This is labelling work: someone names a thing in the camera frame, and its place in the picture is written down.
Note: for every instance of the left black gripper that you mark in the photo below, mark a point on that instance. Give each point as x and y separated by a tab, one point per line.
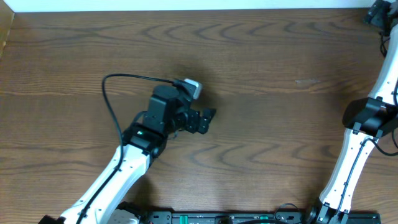
196	125

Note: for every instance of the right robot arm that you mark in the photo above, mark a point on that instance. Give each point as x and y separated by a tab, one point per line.
366	121

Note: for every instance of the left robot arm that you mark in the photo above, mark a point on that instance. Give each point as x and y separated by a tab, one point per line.
168	113

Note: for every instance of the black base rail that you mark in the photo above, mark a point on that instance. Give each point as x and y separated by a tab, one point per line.
286	213

